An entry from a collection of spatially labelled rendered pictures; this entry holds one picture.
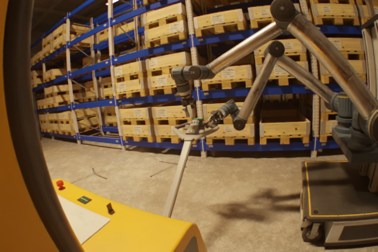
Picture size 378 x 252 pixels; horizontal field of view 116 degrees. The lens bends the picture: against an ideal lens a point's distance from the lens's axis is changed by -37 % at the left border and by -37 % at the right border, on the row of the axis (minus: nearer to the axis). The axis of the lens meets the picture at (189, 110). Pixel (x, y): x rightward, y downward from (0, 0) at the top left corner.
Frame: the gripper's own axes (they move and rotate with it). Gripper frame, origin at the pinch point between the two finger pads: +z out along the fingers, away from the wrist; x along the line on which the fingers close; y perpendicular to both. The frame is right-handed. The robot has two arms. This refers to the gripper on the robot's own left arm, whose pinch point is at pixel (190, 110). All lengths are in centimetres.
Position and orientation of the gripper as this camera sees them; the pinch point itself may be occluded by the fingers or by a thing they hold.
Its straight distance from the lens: 158.8
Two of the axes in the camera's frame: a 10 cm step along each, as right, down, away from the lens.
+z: 2.4, 8.5, 4.7
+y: 9.2, -0.4, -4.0
